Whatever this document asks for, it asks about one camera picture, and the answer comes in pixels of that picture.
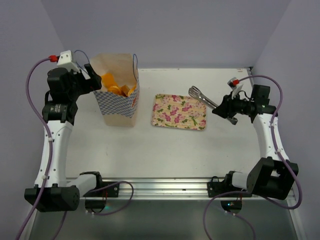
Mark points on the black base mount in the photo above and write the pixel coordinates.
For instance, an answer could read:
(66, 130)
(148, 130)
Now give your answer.
(96, 201)
(228, 192)

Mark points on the floral tray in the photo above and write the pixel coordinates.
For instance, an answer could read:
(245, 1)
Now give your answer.
(178, 112)

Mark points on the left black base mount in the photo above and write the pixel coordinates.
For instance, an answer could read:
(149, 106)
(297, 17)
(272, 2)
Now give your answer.
(96, 201)

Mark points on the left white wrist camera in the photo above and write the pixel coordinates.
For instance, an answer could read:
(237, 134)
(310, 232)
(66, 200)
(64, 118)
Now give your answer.
(66, 60)

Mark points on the metal tongs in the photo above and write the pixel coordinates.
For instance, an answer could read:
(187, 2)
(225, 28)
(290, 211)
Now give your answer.
(195, 93)

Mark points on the braided fake bread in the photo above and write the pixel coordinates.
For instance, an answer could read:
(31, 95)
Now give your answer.
(107, 80)

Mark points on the paper bag with blue pattern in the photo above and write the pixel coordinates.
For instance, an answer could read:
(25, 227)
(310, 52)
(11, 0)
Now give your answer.
(116, 110)

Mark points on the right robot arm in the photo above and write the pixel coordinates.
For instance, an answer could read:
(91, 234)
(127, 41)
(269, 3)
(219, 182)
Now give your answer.
(271, 177)

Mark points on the long sliced fake baguette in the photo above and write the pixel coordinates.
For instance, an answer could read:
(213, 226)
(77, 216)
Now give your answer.
(131, 90)

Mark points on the aluminium rail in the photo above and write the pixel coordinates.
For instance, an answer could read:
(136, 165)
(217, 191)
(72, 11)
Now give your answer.
(146, 188)

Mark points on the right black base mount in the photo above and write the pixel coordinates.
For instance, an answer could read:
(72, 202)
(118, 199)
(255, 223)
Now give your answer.
(228, 192)

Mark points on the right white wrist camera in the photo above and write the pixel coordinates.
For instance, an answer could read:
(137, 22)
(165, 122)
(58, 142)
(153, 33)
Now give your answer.
(235, 85)

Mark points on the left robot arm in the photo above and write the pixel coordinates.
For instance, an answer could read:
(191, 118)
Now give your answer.
(51, 191)

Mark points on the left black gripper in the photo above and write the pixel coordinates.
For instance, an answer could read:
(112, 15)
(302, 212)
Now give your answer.
(95, 83)

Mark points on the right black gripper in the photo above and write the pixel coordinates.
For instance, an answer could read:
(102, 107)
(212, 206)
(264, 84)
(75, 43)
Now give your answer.
(227, 107)

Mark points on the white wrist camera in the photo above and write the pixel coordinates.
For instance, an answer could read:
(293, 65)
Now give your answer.
(235, 85)
(66, 60)

